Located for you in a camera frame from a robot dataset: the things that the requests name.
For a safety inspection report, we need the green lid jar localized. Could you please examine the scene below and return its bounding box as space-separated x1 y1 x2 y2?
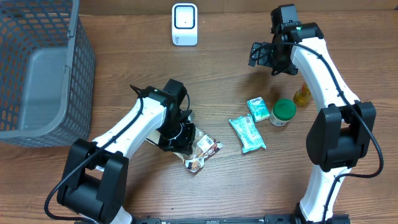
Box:
269 98 297 127

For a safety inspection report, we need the teal tissue pack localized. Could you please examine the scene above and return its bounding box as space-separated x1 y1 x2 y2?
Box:
247 96 270 123

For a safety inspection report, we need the white barcode scanner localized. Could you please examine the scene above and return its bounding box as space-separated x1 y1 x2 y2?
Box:
172 3 198 46

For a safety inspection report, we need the brown snack pouch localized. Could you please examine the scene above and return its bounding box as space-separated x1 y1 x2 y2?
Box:
146 110 223 173

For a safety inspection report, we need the grey plastic mesh basket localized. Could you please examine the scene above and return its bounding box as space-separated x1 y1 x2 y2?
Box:
1 0 95 147

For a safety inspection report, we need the teal snack bar wrapper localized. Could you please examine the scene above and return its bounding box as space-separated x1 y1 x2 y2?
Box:
229 114 266 154

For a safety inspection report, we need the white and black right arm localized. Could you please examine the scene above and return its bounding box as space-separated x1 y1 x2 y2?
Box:
248 4 384 223

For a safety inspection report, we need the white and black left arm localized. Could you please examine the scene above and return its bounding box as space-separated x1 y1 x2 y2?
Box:
44 79 195 223

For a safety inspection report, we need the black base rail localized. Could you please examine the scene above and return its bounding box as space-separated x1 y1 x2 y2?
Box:
111 214 306 224

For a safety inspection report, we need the yellow liquid bottle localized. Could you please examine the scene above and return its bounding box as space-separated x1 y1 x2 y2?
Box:
293 83 312 106

